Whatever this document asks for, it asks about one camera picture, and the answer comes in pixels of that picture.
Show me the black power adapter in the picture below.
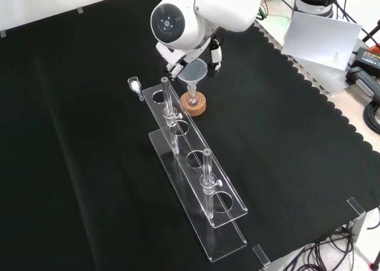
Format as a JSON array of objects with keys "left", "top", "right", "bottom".
[{"left": 352, "top": 46, "right": 380, "bottom": 73}]

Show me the clear acrylic funnel stand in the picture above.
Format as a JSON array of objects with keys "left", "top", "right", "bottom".
[{"left": 141, "top": 77, "right": 249, "bottom": 263}]

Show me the cork ring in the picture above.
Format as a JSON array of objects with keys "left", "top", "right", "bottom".
[{"left": 179, "top": 92, "right": 207, "bottom": 118}]

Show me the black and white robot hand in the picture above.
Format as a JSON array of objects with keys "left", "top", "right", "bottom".
[{"left": 156, "top": 37, "right": 224, "bottom": 82}]

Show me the black cable bundle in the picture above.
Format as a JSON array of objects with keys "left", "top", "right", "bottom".
[{"left": 284, "top": 223, "right": 357, "bottom": 271}]

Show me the black cloth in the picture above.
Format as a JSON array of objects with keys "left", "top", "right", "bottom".
[{"left": 0, "top": 0, "right": 380, "bottom": 271}]

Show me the pale board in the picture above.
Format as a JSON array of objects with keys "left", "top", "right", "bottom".
[{"left": 280, "top": 10, "right": 364, "bottom": 73}]

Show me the glass weighing funnel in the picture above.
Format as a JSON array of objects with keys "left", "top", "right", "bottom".
[{"left": 127, "top": 76, "right": 145, "bottom": 103}]

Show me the black handle tool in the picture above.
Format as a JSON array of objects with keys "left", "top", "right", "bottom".
[{"left": 345, "top": 66, "right": 380, "bottom": 100}]

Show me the clear round-bottom flask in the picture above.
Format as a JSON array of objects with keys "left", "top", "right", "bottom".
[{"left": 185, "top": 85, "right": 201, "bottom": 107}]

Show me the translucent plastic funnel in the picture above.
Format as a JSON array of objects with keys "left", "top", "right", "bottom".
[{"left": 178, "top": 59, "right": 208, "bottom": 95}]

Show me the clear acrylic edge clip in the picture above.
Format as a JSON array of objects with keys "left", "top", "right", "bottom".
[
  {"left": 346, "top": 197, "right": 367, "bottom": 217},
  {"left": 252, "top": 244, "right": 272, "bottom": 267}
]

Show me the coiled black cable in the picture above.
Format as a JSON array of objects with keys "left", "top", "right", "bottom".
[{"left": 363, "top": 99, "right": 380, "bottom": 134}]

